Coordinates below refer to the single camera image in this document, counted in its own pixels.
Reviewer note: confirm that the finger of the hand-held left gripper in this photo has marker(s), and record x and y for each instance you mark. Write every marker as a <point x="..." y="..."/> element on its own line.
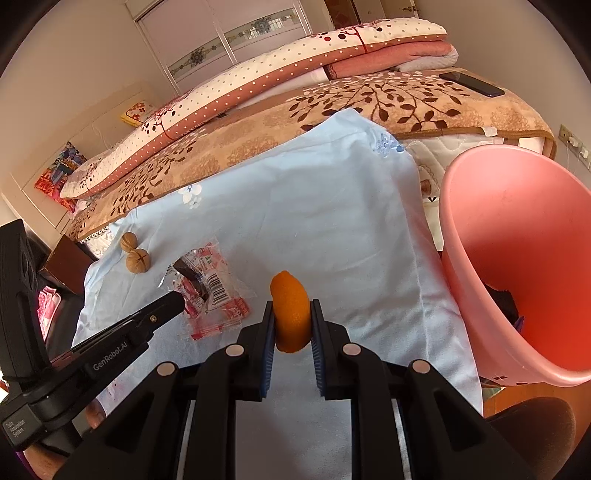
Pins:
<point x="138" y="330"/>

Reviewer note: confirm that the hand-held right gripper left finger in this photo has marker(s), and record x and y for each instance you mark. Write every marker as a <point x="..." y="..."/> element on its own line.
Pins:
<point x="268" y="355"/>

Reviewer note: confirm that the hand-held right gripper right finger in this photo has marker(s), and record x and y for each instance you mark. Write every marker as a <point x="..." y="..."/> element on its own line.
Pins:
<point x="317" y="355"/>

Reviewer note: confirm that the clear red-printed snack wrapper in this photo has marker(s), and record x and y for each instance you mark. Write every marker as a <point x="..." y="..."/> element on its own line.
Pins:
<point x="212" y="286"/>

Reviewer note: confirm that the black foam fruit net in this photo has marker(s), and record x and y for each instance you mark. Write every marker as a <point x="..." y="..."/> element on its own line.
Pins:
<point x="505" y="300"/>

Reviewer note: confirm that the pink plastic bin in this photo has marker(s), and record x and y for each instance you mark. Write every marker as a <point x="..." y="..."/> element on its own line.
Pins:
<point x="508" y="221"/>

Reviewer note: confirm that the pink cloth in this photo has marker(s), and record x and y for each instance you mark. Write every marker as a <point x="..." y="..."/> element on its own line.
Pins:
<point x="48" y="309"/>

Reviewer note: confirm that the brown wooden cabinet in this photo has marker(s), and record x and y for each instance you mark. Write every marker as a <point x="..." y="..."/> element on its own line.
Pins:
<point x="64" y="267"/>

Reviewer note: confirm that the walnut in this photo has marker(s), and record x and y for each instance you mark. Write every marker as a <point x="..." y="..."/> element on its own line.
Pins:
<point x="137" y="261"/>
<point x="129" y="241"/>

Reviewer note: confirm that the colourful patterned pillow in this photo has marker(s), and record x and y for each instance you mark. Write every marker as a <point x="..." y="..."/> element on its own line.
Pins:
<point x="60" y="173"/>

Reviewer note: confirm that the light blue floral cloth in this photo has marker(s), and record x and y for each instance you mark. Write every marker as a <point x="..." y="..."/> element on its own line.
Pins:
<point x="323" y="207"/>

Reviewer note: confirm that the cream bed headboard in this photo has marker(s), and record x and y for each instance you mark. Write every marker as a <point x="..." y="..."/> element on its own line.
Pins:
<point x="69" y="134"/>

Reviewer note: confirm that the yellow floral cushion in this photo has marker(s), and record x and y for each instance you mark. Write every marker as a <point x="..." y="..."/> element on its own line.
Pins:
<point x="137" y="113"/>

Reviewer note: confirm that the dark brown chair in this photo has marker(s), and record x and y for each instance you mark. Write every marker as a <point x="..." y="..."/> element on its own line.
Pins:
<point x="531" y="434"/>

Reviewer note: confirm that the white quilted mattress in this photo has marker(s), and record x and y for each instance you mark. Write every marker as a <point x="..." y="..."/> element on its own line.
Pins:
<point x="429" y="157"/>

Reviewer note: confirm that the brown leaf-pattern blanket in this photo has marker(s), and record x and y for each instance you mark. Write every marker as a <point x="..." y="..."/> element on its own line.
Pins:
<point x="369" y="97"/>

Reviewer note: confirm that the dotted tree-print quilt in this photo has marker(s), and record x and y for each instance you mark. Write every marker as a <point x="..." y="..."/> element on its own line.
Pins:
<point x="258" y="78"/>

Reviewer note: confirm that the white wardrobe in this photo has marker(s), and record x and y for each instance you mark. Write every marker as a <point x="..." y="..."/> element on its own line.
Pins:
<point x="221" y="41"/>

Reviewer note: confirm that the folded pink blanket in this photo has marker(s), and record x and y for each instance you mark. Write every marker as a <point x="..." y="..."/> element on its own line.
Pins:
<point x="392" y="57"/>

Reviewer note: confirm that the black smartphone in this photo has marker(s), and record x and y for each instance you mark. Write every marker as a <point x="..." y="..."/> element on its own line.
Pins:
<point x="473" y="84"/>

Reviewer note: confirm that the brown wooden door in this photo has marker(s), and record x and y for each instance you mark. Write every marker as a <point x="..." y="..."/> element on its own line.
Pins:
<point x="364" y="8"/>

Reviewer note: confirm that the beige wall socket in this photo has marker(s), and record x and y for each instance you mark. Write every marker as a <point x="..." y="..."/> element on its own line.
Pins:
<point x="575" y="143"/>

